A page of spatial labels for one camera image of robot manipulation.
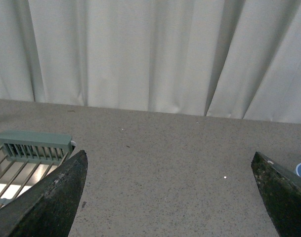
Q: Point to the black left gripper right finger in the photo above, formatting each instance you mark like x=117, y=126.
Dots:
x=280, y=190

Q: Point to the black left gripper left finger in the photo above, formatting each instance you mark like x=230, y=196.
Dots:
x=49, y=207

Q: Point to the green dish drying rack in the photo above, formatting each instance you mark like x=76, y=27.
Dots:
x=26, y=157

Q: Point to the white curtain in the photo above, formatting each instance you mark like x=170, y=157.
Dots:
x=219, y=58

